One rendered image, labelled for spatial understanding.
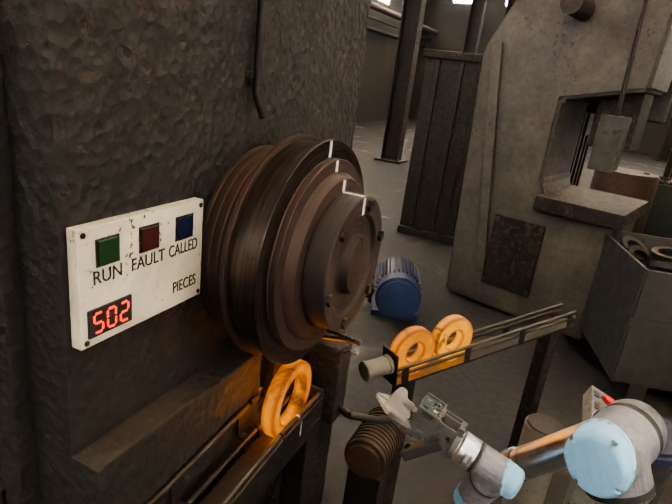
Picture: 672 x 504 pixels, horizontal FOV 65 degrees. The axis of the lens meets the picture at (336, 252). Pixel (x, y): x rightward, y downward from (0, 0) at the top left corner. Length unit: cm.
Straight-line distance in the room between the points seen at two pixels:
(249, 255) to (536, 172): 290
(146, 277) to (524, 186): 305
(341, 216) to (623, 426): 62
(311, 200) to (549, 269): 287
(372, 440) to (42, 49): 121
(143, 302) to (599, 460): 81
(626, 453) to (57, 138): 99
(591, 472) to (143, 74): 97
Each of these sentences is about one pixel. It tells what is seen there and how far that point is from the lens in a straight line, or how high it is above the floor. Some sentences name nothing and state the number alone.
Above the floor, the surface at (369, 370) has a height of 68.
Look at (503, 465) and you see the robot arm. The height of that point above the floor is 71.
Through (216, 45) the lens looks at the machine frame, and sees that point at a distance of 96.
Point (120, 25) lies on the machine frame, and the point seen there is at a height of 150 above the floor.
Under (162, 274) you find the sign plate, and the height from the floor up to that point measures 113.
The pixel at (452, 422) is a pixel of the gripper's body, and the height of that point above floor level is 76.
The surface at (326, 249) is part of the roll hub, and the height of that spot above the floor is 118.
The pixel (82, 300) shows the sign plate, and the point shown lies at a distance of 81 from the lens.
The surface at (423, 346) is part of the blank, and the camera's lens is 164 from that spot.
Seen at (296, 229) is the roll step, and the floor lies 121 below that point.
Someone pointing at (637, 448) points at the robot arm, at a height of 93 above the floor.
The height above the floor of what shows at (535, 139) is 121.
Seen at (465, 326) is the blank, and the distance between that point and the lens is 173.
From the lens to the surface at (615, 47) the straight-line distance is 355.
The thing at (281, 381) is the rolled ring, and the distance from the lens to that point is 119.
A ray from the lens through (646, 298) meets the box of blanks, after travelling 303.
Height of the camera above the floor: 148
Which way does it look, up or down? 19 degrees down
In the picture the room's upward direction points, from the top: 7 degrees clockwise
